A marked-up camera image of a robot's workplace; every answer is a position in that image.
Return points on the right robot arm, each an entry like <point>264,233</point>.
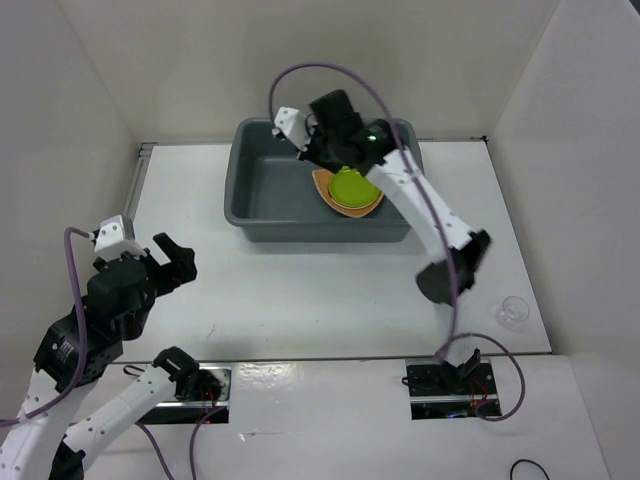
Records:
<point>334,136</point>

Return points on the green plastic plate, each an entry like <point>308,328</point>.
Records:
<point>352,191</point>

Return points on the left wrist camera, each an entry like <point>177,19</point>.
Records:
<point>116,237</point>

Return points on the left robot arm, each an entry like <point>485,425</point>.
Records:
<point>44,440</point>

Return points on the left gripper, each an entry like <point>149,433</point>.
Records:
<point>182,268</point>

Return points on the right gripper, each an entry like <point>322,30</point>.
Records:
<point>310,155</point>

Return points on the orange woven triangular basket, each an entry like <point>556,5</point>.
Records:
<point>321,179</point>

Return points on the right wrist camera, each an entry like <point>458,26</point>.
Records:
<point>295,127</point>

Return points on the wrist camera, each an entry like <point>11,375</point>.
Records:
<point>295,127</point>
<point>116,237</point>

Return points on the grey plastic bin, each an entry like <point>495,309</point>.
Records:
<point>271,196</point>

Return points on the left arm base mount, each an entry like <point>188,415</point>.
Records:
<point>211,393</point>

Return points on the clear plastic cup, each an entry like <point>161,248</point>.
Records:
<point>512,314</point>
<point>347,170</point>

